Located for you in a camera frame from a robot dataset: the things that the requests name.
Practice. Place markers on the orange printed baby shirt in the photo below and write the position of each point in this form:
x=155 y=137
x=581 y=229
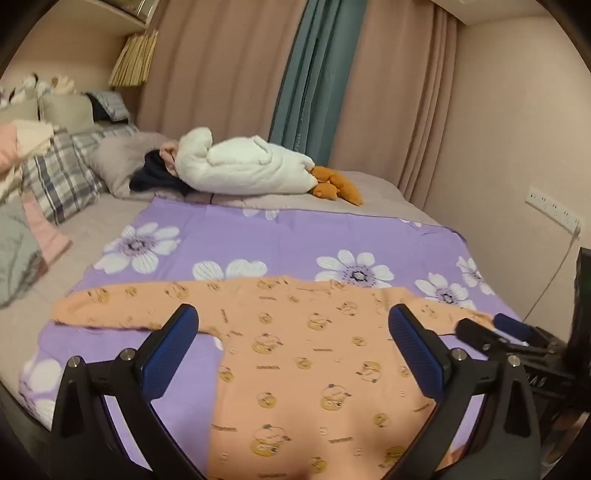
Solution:
x=295 y=350

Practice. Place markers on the white wall power strip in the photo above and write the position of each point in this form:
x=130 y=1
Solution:
x=554 y=208

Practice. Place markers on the pile of plush toys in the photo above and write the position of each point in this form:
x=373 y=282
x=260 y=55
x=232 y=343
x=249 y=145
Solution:
x=32 y=87

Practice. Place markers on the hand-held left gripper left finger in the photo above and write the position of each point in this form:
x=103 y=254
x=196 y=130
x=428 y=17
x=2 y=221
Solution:
x=170 y=350

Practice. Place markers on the blue plaid cloth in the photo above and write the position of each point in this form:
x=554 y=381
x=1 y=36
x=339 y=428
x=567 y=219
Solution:
x=111 y=105

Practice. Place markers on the beige pillow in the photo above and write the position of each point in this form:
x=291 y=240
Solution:
x=67 y=111

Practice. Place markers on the teal curtain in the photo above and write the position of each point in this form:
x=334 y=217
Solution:
x=318 y=78

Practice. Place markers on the grey-green blanket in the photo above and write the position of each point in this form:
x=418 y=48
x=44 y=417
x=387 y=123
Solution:
x=16 y=249

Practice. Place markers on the beige curtain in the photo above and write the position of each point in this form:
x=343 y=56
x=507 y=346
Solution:
x=217 y=69
x=397 y=101

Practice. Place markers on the row of yellowish books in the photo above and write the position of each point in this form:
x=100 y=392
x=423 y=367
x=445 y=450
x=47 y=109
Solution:
x=135 y=60

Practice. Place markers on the grey plaid pillow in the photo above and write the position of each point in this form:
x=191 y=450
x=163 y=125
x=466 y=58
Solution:
x=60 y=175

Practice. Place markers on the white plush toy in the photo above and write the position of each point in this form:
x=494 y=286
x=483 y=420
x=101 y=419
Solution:
x=240 y=166

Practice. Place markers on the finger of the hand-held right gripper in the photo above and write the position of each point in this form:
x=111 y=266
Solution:
x=515 y=325
x=480 y=338

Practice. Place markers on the pink and cream folded blankets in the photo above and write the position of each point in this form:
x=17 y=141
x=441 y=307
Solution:
x=18 y=147

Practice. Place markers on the wooden wall shelf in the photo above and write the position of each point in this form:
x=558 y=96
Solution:
x=131 y=11

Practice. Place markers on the pink garment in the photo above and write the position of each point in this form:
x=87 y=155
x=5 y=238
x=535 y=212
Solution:
x=167 y=154

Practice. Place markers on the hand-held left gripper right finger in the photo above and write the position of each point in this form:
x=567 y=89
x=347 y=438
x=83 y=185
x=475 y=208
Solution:
x=418 y=350

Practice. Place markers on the pink cloth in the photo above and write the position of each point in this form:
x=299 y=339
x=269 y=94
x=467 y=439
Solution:
x=46 y=230

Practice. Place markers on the dark navy garment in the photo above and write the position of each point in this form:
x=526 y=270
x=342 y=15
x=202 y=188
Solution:
x=150 y=177

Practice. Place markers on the purple floral bed sheet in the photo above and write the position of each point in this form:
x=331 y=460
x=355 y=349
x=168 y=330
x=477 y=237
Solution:
x=277 y=240

